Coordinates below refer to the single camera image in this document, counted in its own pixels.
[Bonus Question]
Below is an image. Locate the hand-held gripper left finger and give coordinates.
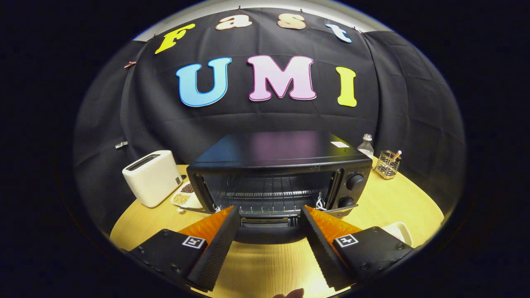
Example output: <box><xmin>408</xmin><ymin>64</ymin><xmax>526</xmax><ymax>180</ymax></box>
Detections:
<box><xmin>128</xmin><ymin>206</ymin><xmax>241</xmax><ymax>292</ymax></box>

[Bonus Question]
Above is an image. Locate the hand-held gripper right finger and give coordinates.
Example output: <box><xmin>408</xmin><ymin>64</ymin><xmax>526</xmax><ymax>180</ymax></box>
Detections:
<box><xmin>300</xmin><ymin>205</ymin><xmax>414</xmax><ymax>290</ymax></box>

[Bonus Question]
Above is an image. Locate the cream square plate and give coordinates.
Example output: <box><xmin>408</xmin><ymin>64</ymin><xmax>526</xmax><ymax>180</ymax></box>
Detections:
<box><xmin>381</xmin><ymin>221</ymin><xmax>414</xmax><ymax>248</ymax></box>

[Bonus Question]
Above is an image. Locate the black toaster oven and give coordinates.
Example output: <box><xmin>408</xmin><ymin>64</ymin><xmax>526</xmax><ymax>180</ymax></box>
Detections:
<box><xmin>179</xmin><ymin>131</ymin><xmax>373</xmax><ymax>245</ymax></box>

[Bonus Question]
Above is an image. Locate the white toaster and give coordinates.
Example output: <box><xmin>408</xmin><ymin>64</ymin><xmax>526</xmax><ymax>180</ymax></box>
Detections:
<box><xmin>122</xmin><ymin>150</ymin><xmax>183</xmax><ymax>208</ymax></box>

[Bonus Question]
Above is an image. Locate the divided dish of beans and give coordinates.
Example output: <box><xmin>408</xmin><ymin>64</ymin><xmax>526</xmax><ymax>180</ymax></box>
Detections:
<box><xmin>171</xmin><ymin>181</ymin><xmax>203</xmax><ymax>209</ymax></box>

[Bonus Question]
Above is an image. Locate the clear bottle with pink label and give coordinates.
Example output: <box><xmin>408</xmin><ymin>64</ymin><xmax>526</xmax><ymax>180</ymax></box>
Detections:
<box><xmin>357</xmin><ymin>134</ymin><xmax>374</xmax><ymax>159</ymax></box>

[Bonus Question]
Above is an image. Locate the black backdrop cloth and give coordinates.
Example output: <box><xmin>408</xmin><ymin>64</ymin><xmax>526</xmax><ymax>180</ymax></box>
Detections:
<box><xmin>74</xmin><ymin>7</ymin><xmax>466</xmax><ymax>232</ymax></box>

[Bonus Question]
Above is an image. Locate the wire utensil holder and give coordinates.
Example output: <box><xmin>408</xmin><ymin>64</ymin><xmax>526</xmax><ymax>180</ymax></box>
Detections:
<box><xmin>375</xmin><ymin>150</ymin><xmax>402</xmax><ymax>180</ymax></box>

